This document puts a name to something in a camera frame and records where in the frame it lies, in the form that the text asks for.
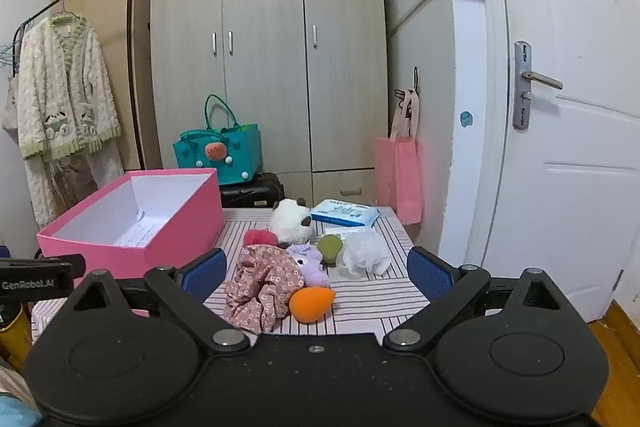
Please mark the yellow bag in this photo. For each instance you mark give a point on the yellow bag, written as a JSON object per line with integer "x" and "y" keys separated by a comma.
{"x": 15, "y": 337}

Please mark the teal felt tote bag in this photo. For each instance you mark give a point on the teal felt tote bag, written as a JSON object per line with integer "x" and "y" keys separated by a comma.
{"x": 225, "y": 157}

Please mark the white fluffy cardigan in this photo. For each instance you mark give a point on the white fluffy cardigan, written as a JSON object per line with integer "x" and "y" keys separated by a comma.
{"x": 65, "y": 82}

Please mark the pink tote bag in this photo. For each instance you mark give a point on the pink tote bag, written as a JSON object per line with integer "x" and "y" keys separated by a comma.
{"x": 400, "y": 177}

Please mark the beige three-door wardrobe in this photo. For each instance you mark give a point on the beige three-door wardrobe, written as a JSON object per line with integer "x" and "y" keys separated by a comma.
{"x": 265, "y": 107}

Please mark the teal clothes hangers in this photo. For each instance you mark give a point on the teal clothes hangers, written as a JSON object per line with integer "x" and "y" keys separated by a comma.
{"x": 7, "y": 54}

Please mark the black suitcase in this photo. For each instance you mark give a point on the black suitcase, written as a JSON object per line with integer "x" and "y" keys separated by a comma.
{"x": 255, "y": 194}

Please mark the green makeup sponge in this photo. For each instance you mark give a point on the green makeup sponge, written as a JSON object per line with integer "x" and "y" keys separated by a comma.
{"x": 330, "y": 248}

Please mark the white plush toy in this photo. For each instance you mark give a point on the white plush toy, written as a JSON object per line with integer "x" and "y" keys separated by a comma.
{"x": 289, "y": 219}

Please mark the white mesh bath pouf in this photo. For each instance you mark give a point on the white mesh bath pouf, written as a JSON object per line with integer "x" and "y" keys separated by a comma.
{"x": 362, "y": 254}

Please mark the blue wet wipes pack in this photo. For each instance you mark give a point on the blue wet wipes pack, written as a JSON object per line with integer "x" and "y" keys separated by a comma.
{"x": 345, "y": 212}

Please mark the purple plush toy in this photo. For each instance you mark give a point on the purple plush toy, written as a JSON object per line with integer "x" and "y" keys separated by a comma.
{"x": 312, "y": 267}

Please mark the clear plastic packet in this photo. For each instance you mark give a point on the clear plastic packet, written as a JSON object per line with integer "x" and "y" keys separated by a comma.
{"x": 350, "y": 232}

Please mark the orange makeup sponge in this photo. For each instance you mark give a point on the orange makeup sponge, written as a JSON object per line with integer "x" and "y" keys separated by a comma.
{"x": 310, "y": 304}

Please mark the pink cardboard box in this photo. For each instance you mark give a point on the pink cardboard box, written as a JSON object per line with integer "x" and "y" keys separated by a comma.
{"x": 165, "y": 222}

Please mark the pink floral scrunchie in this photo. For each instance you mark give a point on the pink floral scrunchie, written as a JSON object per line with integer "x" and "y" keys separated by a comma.
{"x": 260, "y": 282}

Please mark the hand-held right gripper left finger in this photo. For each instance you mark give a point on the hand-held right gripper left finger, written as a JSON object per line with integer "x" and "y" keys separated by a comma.
{"x": 205, "y": 274}

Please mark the white door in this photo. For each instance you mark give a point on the white door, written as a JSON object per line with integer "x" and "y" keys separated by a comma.
{"x": 575, "y": 207}

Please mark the blue wall sticker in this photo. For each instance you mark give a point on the blue wall sticker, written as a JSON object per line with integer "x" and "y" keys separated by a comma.
{"x": 466, "y": 119}

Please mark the striped tablecloth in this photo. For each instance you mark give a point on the striped tablecloth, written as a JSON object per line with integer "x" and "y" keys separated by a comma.
{"x": 370, "y": 297}

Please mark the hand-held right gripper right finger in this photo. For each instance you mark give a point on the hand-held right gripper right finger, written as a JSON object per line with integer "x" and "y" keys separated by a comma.
{"x": 431, "y": 276}

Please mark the light blue cloth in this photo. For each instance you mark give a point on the light blue cloth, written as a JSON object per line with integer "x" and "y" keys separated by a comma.
{"x": 15, "y": 412}

